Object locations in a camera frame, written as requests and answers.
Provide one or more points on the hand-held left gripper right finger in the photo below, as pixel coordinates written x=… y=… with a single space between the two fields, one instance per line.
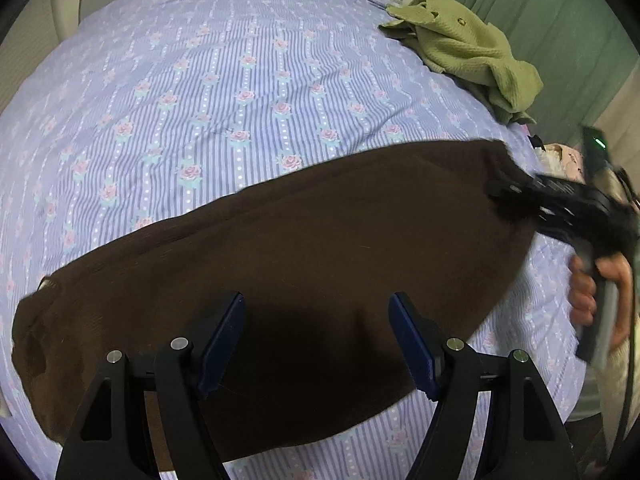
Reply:
x=409 y=340

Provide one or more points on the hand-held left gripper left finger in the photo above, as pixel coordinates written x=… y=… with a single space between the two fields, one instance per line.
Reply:
x=224 y=340

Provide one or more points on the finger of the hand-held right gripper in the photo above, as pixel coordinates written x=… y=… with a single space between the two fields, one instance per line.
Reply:
x=515 y=194

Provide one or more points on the brown pants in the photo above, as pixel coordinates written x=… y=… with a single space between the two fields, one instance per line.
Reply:
x=300 y=260

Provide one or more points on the person's right hand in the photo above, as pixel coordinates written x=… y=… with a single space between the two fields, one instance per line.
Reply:
x=586 y=295

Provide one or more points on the pink patterned cloth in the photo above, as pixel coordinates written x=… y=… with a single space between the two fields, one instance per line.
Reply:
x=562 y=160

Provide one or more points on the green knit cloth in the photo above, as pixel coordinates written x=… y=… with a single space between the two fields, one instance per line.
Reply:
x=465 y=55

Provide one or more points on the green curtain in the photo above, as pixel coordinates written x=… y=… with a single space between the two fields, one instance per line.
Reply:
x=545 y=25

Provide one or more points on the purple floral bed sheet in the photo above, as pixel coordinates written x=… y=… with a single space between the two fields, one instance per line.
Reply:
x=215 y=110

